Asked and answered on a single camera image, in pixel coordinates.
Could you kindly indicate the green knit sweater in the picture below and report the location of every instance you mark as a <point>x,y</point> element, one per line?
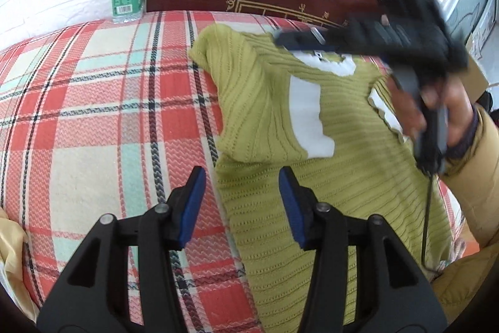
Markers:
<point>265,103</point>

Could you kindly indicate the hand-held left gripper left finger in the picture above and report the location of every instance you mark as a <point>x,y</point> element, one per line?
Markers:
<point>193,204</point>

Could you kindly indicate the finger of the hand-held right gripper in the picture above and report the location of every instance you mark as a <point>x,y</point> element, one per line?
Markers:
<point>300,38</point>

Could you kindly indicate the grey panel with cartoon drawing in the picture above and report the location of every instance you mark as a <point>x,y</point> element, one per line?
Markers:
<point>467,17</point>

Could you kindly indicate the pale yellow cloth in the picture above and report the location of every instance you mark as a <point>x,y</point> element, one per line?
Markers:
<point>13,247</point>

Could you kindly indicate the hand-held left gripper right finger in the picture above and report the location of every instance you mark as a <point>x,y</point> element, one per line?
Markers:
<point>292,208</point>

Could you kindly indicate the person's right forearm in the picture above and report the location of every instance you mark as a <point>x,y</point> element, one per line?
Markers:
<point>479,181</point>

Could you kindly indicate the closed cardboard box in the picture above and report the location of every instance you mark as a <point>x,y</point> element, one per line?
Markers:
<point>477,64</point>

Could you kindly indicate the person's right hand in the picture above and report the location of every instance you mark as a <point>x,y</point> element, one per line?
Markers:
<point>460,110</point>

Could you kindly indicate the red plaid blanket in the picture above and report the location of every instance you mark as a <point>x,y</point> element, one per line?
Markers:
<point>97,103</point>

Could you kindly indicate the person's tan jacket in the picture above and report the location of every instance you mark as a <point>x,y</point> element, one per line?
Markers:
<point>467,282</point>

